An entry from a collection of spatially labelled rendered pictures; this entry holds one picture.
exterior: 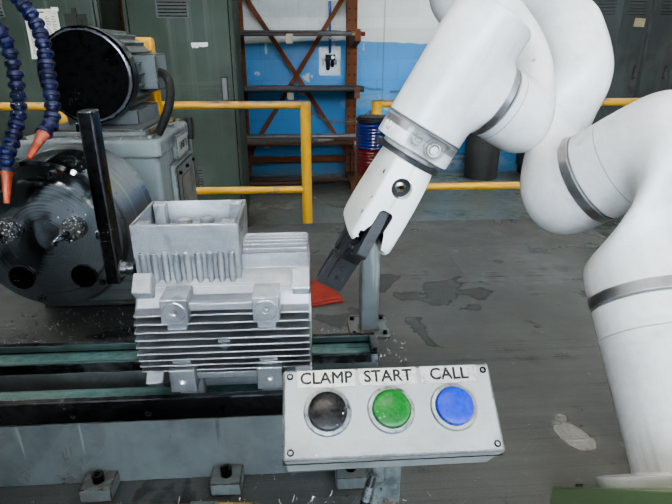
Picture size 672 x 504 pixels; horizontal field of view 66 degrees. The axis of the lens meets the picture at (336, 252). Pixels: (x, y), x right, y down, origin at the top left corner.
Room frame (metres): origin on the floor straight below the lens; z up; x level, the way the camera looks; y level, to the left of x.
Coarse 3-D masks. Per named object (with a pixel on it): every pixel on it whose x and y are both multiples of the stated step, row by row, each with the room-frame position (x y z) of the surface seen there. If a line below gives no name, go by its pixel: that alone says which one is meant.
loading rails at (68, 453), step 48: (336, 336) 0.67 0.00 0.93; (0, 384) 0.61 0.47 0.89; (48, 384) 0.61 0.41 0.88; (96, 384) 0.62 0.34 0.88; (144, 384) 0.62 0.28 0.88; (240, 384) 0.57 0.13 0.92; (0, 432) 0.51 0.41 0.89; (48, 432) 0.51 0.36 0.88; (96, 432) 0.52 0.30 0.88; (144, 432) 0.52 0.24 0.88; (192, 432) 0.53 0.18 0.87; (240, 432) 0.53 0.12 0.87; (0, 480) 0.51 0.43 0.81; (48, 480) 0.51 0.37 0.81; (96, 480) 0.50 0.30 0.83; (240, 480) 0.50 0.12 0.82; (336, 480) 0.51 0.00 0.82
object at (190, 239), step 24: (144, 216) 0.59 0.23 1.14; (168, 216) 0.64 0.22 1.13; (192, 216) 0.64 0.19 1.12; (216, 216) 0.65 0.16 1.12; (240, 216) 0.58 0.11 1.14; (144, 240) 0.55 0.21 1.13; (168, 240) 0.55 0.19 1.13; (192, 240) 0.55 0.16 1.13; (216, 240) 0.55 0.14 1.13; (240, 240) 0.56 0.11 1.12; (144, 264) 0.54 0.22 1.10; (168, 264) 0.55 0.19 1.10; (192, 264) 0.55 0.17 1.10; (216, 264) 0.55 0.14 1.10; (240, 264) 0.55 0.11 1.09
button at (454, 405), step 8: (440, 392) 0.34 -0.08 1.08; (448, 392) 0.34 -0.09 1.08; (456, 392) 0.34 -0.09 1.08; (464, 392) 0.34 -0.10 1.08; (440, 400) 0.33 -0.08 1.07; (448, 400) 0.33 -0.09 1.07; (456, 400) 0.33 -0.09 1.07; (464, 400) 0.33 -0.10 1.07; (472, 400) 0.33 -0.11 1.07; (440, 408) 0.33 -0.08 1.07; (448, 408) 0.33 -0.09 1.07; (456, 408) 0.33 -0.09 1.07; (464, 408) 0.33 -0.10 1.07; (472, 408) 0.33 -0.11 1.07; (440, 416) 0.33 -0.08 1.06; (448, 416) 0.32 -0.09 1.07; (456, 416) 0.32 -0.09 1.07; (464, 416) 0.32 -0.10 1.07; (456, 424) 0.32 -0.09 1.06
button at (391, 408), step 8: (384, 392) 0.34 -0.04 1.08; (392, 392) 0.34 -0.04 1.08; (400, 392) 0.34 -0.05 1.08; (376, 400) 0.33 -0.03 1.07; (384, 400) 0.33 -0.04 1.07; (392, 400) 0.33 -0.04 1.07; (400, 400) 0.33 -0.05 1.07; (408, 400) 0.33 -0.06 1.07; (376, 408) 0.33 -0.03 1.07; (384, 408) 0.33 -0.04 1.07; (392, 408) 0.33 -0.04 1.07; (400, 408) 0.33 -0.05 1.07; (408, 408) 0.33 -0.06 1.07; (376, 416) 0.32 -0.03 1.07; (384, 416) 0.32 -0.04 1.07; (392, 416) 0.32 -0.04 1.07; (400, 416) 0.32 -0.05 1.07; (408, 416) 0.32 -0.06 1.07; (384, 424) 0.32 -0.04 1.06; (392, 424) 0.32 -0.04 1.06; (400, 424) 0.32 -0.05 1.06
